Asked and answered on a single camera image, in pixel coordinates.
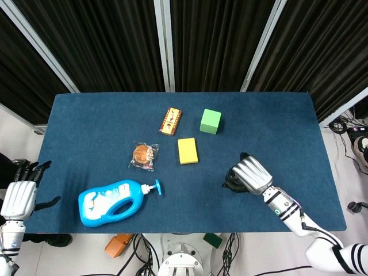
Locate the blue detergent pump bottle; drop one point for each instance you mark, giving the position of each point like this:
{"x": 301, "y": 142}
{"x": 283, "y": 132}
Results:
{"x": 97, "y": 201}

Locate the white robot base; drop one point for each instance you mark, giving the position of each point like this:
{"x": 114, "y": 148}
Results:
{"x": 184, "y": 258}

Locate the red yellow printed box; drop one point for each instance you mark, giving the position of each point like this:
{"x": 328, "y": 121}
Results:
{"x": 171, "y": 120}

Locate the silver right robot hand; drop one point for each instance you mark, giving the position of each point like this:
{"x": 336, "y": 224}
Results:
{"x": 253, "y": 175}

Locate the white frame post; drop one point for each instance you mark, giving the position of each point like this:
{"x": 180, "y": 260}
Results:
{"x": 165, "y": 57}
{"x": 17, "y": 115}
{"x": 42, "y": 49}
{"x": 263, "y": 46}
{"x": 345, "y": 110}

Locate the blue table cloth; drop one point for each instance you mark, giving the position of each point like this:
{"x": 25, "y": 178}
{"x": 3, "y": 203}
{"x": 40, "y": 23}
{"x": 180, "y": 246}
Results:
{"x": 86, "y": 129}

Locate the yellow sponge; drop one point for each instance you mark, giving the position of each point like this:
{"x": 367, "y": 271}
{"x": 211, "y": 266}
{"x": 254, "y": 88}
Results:
{"x": 188, "y": 151}

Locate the green foot pedal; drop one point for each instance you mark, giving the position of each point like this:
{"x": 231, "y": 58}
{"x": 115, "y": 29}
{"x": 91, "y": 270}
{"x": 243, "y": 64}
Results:
{"x": 214, "y": 240}

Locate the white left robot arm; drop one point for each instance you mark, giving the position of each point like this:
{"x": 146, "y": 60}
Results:
{"x": 11, "y": 235}

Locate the black white sneaker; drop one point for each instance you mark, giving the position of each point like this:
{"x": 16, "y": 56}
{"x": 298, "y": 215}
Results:
{"x": 360, "y": 149}

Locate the black caster wheel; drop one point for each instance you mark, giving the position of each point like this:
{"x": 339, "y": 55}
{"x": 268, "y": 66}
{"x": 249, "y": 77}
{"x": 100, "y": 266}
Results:
{"x": 355, "y": 207}

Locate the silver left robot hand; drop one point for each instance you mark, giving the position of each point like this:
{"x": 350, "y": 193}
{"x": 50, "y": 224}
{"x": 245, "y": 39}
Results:
{"x": 18, "y": 198}

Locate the black kettle with handle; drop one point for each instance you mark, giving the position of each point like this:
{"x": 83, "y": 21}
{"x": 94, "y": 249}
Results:
{"x": 230, "y": 184}

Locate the orange foot pedal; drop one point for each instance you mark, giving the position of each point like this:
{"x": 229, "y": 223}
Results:
{"x": 118, "y": 247}

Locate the dark pleated curtain panel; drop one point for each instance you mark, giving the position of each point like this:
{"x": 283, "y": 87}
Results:
{"x": 109, "y": 43}
{"x": 212, "y": 43}
{"x": 23, "y": 80}
{"x": 322, "y": 51}

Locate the wrapped mooncake packet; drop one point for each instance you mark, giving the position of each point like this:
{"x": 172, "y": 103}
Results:
{"x": 141, "y": 155}

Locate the green cube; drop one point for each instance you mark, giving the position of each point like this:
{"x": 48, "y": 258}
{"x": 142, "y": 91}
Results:
{"x": 210, "y": 122}

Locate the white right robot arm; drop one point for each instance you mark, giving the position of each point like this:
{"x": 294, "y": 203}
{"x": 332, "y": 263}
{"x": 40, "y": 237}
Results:
{"x": 290, "y": 212}

